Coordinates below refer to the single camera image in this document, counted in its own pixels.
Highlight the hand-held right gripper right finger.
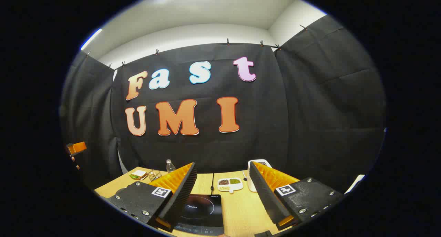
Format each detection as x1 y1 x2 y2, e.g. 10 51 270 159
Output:
249 161 345 230

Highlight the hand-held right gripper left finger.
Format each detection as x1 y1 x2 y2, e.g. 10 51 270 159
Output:
108 162 198 232

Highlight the black induction cooktop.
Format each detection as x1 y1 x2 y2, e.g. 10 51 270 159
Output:
174 194 224 236

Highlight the white toaster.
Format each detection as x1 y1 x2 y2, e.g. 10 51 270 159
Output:
247 159 273 193

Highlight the white divided dish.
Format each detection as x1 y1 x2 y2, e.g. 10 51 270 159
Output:
217 177 244 193

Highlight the black backdrop cloth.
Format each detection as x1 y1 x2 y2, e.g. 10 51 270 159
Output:
59 15 387 196

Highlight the row of cloth clips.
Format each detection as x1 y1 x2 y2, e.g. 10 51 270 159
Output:
86 23 309 69

